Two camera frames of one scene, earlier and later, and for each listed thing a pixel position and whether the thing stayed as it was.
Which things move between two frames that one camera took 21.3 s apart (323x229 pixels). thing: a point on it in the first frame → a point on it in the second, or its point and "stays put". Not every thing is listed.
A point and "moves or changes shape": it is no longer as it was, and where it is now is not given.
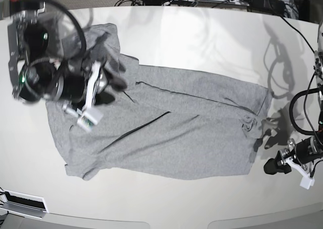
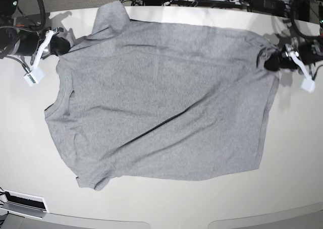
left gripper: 70,88 → 29,43
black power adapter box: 259,3 stays put
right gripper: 306,151 → 309,51
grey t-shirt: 165,123 moves or changes shape
